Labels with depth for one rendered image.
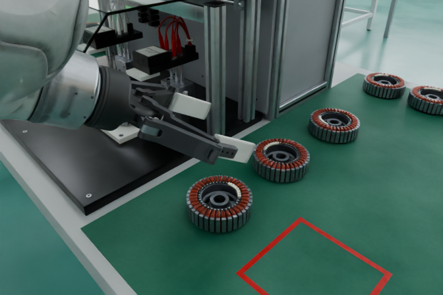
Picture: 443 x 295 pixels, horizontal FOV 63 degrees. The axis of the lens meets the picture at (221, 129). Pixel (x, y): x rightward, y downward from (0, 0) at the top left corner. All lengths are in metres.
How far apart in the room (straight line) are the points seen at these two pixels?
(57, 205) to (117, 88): 0.35
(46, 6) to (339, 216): 0.57
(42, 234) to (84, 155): 1.04
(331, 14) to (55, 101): 0.78
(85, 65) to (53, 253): 1.34
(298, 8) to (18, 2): 0.74
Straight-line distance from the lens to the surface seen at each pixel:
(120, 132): 0.83
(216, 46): 0.70
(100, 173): 0.73
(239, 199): 0.62
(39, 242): 1.77
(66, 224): 0.68
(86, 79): 0.41
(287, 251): 0.60
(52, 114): 0.42
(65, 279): 1.60
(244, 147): 0.49
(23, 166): 0.85
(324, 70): 1.07
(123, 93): 0.43
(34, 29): 0.21
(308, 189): 0.71
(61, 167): 0.78
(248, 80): 0.81
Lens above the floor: 1.20
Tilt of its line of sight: 31 degrees down
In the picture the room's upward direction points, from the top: straight up
